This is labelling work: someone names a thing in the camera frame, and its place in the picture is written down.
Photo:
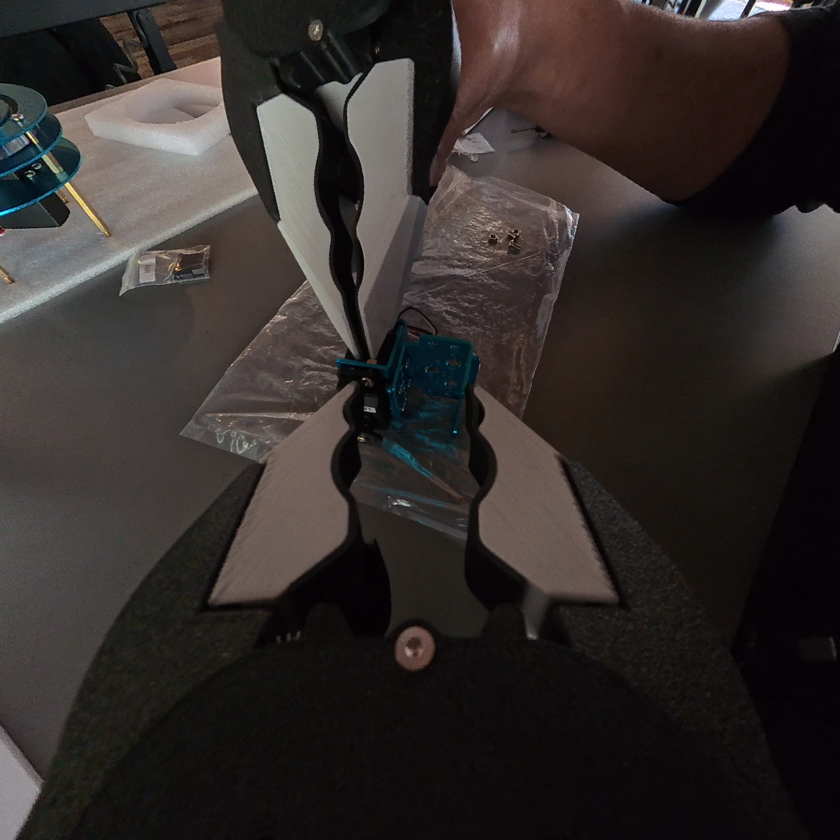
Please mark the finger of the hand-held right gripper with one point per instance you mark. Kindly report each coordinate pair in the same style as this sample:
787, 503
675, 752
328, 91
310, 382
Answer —
390, 164
295, 177

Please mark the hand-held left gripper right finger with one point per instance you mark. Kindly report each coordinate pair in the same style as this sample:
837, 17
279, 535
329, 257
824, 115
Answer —
544, 525

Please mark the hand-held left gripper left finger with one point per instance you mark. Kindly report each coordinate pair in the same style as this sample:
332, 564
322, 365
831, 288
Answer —
289, 525

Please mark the blue perforated metal bracket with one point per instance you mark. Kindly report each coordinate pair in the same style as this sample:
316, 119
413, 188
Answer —
439, 367

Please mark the blue acrylic round robot base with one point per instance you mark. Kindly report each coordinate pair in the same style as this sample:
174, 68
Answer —
33, 151

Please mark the person's right hand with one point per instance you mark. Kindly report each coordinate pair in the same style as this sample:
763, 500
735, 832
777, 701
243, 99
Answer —
499, 52

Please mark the large clear plastic bag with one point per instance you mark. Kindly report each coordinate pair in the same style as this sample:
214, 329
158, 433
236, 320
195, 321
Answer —
472, 295

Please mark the zip bag with black parts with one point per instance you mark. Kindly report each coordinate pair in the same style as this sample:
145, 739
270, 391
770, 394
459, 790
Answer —
164, 269

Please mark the white foam sheet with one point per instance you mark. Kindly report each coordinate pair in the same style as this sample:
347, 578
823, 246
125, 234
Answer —
131, 197

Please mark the white foam block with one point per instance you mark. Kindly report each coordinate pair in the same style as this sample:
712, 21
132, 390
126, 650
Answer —
118, 128

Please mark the person's black clothing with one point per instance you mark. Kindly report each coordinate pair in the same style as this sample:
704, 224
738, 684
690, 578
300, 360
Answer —
800, 590

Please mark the white instruction manual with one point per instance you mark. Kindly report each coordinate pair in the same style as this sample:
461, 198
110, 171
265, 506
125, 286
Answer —
16, 787

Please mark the black table frame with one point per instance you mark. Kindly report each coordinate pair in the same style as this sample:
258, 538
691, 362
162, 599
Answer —
154, 39

